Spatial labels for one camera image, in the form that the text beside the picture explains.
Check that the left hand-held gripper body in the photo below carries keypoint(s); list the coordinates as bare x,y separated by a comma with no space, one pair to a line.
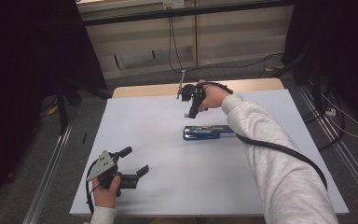
105,165

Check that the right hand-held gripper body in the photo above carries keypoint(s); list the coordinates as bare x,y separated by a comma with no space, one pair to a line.
189,90

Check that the blue stapler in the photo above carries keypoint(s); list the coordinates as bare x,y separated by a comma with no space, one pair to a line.
200,133

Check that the person's right hand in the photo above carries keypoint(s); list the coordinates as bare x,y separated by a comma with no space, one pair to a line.
213,97

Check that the person's left hand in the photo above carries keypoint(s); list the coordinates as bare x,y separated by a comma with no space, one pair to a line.
106,196

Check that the white table cover sheet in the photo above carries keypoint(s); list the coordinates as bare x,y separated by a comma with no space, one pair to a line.
174,180

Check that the small black floor piece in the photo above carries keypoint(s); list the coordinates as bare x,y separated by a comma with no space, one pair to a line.
84,137

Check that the black metal stand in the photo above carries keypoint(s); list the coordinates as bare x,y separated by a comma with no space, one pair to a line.
63,105
315,77

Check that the yellow floor tape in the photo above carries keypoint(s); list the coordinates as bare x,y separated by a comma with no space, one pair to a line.
278,67
53,109

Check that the black horizontal bar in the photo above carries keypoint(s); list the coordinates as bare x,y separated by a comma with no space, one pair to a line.
183,12

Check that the black curtain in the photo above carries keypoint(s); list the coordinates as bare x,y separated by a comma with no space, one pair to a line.
345,53
21,71

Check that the white power strip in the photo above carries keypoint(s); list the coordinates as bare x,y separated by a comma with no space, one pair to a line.
331,112

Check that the silver floor rail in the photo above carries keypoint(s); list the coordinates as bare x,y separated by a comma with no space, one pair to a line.
345,152
48,174

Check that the white wall socket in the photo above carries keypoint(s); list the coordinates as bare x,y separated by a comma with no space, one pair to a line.
173,3

